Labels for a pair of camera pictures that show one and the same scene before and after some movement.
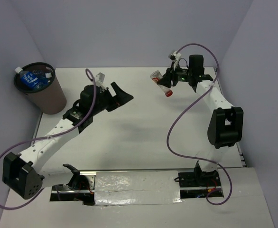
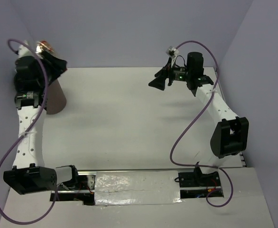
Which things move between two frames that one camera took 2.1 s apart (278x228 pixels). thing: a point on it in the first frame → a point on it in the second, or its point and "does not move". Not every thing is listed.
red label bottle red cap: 156,76 → 43,45
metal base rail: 83,188 does not move
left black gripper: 121,98 → 59,66
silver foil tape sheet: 138,187 does not move
